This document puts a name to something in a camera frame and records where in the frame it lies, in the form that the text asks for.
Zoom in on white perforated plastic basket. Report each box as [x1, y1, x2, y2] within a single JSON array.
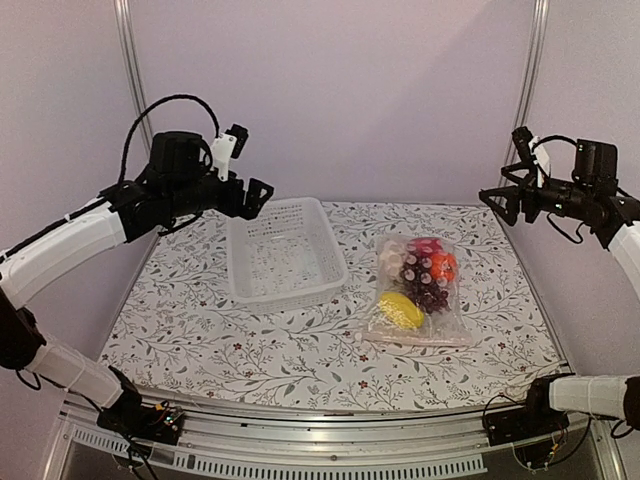
[[226, 197, 348, 314]]

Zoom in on red toy pepper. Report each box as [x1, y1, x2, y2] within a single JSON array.
[[406, 237, 445, 258]]

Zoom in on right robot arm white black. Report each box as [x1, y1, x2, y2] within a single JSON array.
[[479, 127, 639, 436]]

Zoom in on left aluminium frame post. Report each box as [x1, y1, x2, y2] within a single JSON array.
[[113, 0, 153, 155]]

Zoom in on yellow toy corn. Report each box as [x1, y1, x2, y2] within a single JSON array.
[[377, 292, 425, 329]]

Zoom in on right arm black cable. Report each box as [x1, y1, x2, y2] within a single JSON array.
[[534, 133, 579, 151]]

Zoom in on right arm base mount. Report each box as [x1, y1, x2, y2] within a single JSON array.
[[481, 394, 592, 474]]

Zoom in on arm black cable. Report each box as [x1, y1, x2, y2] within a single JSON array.
[[534, 133, 579, 151], [118, 94, 222, 184]]

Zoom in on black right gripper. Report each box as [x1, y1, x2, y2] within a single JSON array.
[[481, 160, 594, 225]]

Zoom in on dark red toy grapes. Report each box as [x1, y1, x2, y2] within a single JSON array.
[[400, 253, 453, 315]]

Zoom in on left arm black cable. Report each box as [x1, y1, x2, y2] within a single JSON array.
[[118, 94, 222, 184]]

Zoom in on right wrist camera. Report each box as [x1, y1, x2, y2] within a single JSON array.
[[512, 126, 551, 188]]

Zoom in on floral patterned table mat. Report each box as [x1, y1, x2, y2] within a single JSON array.
[[101, 203, 567, 411]]

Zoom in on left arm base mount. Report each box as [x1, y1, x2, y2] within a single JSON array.
[[97, 366, 185, 446]]

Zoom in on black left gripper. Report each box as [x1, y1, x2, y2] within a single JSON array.
[[167, 161, 274, 219]]

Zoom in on clear zip top bag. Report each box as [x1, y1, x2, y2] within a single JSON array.
[[362, 235, 472, 347]]

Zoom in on right aluminium frame post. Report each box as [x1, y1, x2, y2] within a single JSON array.
[[509, 0, 550, 136]]

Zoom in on aluminium frame post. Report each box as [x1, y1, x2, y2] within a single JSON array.
[[113, 0, 153, 155], [509, 0, 550, 136]]

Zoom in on white toy cauliflower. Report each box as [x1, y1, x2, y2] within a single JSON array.
[[378, 239, 407, 280]]

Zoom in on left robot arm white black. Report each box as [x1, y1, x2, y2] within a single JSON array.
[[1, 124, 274, 434]]

